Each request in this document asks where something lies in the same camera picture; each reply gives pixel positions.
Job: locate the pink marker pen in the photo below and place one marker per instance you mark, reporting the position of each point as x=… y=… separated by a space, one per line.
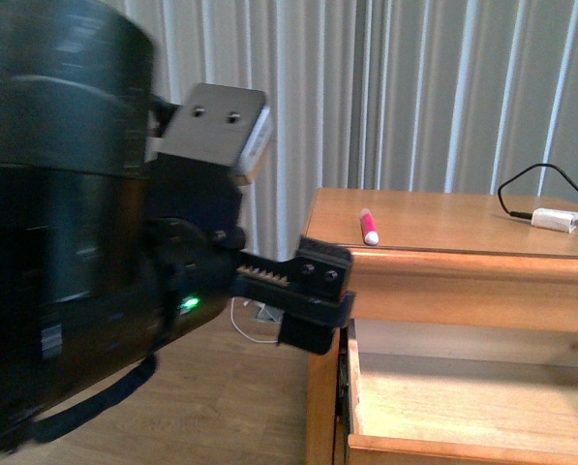
x=368 y=227

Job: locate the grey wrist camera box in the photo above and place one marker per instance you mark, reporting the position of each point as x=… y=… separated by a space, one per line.
x=226 y=126

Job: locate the grey pleated curtain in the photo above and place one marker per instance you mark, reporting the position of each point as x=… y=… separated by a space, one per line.
x=439 y=96

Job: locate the wooden drawer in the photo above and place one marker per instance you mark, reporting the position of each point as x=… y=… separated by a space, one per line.
x=422 y=410

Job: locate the wooden nightstand cabinet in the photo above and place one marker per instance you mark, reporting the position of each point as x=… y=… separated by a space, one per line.
x=452 y=277

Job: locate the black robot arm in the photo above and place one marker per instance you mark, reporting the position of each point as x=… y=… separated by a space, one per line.
x=119 y=219

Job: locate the open grey floor socket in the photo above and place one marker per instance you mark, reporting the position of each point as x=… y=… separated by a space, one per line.
x=267 y=313

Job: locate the white charger adapter on nightstand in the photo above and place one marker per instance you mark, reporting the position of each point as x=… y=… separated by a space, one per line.
x=563 y=221

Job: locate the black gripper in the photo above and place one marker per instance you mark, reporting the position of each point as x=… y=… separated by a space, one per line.
x=193 y=239

